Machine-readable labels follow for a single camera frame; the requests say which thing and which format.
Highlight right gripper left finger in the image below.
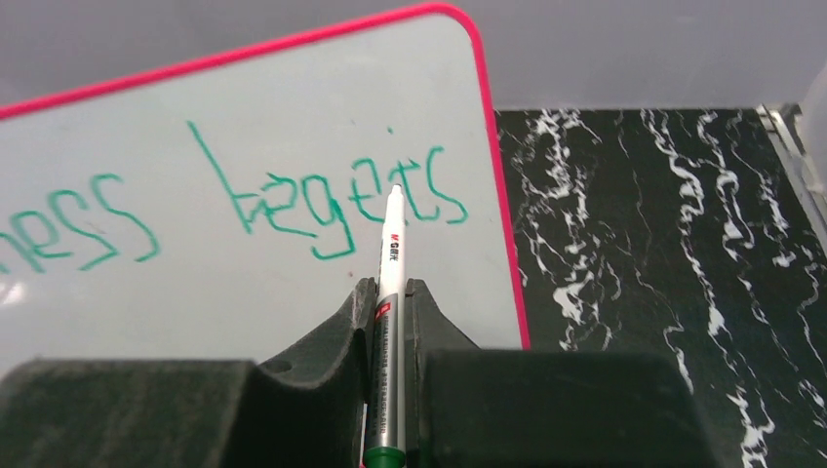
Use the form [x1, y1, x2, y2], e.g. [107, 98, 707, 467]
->
[1, 278, 376, 467]

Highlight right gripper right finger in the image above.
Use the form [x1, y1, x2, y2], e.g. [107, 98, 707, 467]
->
[406, 279, 720, 467]

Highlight white green whiteboard marker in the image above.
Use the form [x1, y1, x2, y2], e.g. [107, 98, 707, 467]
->
[363, 184, 407, 467]

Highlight pink framed whiteboard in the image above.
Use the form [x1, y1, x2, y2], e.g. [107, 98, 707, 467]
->
[1, 3, 530, 371]

